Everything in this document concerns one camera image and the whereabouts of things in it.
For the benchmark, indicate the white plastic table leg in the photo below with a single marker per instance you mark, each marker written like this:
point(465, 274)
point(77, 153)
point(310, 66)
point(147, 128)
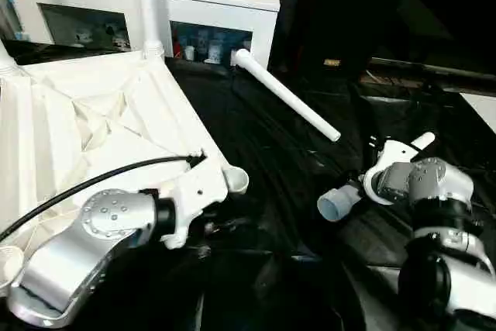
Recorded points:
point(147, 5)
point(5, 60)
point(341, 203)
point(287, 98)

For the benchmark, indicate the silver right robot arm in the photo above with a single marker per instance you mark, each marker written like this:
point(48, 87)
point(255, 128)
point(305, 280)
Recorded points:
point(434, 215)

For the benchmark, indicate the dark black cabinet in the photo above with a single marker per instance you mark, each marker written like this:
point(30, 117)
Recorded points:
point(387, 5)

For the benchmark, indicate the white plastic table top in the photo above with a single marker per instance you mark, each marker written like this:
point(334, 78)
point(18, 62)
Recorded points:
point(93, 122)

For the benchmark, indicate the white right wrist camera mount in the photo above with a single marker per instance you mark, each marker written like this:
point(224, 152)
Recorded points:
point(391, 160)

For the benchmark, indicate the white flat side panel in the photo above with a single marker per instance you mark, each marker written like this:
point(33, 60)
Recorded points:
point(482, 110)

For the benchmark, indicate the black work surface mat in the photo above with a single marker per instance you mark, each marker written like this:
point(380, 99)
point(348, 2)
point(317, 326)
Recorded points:
point(294, 269)

